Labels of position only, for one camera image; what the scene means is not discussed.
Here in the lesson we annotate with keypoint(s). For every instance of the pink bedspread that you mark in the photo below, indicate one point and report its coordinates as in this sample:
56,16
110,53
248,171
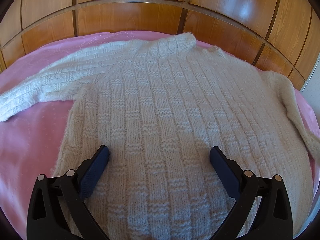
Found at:
31,140

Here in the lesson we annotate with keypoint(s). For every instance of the wooden panelled wardrobe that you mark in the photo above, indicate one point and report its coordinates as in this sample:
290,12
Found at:
277,35

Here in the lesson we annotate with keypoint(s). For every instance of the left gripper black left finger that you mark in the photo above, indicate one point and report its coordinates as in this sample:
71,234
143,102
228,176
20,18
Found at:
45,217

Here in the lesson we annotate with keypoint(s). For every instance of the cream knitted sweater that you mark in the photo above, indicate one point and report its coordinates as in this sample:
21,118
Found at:
160,106

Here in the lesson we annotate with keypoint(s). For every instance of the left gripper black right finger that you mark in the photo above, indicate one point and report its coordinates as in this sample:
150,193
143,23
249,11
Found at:
273,219

